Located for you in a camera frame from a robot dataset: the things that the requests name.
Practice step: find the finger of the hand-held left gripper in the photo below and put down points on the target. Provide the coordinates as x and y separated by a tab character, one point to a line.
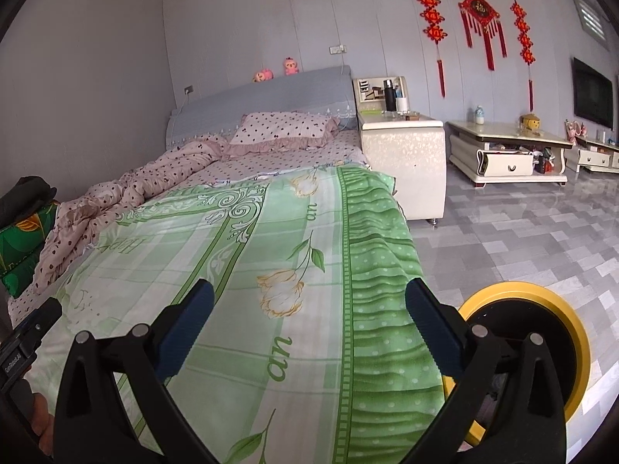
29	333

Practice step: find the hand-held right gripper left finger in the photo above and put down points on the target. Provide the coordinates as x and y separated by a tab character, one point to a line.
186	328

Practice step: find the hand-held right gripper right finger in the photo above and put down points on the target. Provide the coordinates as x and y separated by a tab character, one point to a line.
435	328

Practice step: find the yellow round trash bin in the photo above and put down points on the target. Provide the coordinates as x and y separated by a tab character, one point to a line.
532	292

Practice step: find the person's left hand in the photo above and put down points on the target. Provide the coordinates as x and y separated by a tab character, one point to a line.
42	420

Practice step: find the green patterned cushion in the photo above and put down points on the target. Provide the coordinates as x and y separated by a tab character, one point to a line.
26	251

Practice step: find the green floral bedspread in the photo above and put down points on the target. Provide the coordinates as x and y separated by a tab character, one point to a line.
300	348

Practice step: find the black cloth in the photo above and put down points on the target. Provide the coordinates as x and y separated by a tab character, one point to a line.
26	198

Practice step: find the pink dotted quilt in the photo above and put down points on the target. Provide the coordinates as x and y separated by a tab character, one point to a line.
121	193

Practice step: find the white nightstand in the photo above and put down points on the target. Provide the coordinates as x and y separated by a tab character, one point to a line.
404	169

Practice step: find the white coffee table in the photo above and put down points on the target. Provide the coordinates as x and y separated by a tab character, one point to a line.
503	164

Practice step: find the pink dotted bed sheet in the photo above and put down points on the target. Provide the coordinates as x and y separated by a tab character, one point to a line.
309	157

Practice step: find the baby bottle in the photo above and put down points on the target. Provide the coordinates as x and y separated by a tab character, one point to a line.
478	116

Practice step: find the pink dotted pillow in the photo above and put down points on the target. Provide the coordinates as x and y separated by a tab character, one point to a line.
285	130

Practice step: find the green flat box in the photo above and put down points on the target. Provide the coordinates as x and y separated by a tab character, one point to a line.
371	112

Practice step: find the white cup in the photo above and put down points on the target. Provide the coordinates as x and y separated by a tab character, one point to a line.
401	105

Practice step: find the white television stand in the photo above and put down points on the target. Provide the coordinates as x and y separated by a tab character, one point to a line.
597	157

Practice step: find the black thermos bottle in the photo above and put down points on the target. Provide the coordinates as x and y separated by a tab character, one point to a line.
390	96

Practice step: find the bed with grey headboard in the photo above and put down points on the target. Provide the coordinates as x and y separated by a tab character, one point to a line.
266	101

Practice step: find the pink doll ornament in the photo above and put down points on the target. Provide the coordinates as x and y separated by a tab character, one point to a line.
573	130

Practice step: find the pink plush toy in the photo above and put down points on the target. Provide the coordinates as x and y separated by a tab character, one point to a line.
291	66
262	76

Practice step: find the long red knot hanging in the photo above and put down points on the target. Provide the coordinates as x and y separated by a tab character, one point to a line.
432	19

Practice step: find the red diamond tassel hanging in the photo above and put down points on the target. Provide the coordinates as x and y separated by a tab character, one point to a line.
479	12

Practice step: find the louvred window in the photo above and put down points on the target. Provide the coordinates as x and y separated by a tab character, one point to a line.
591	19

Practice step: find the wall television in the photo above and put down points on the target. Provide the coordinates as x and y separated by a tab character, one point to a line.
592	92

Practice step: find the white wall switch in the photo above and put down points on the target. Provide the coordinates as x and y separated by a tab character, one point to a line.
337	49

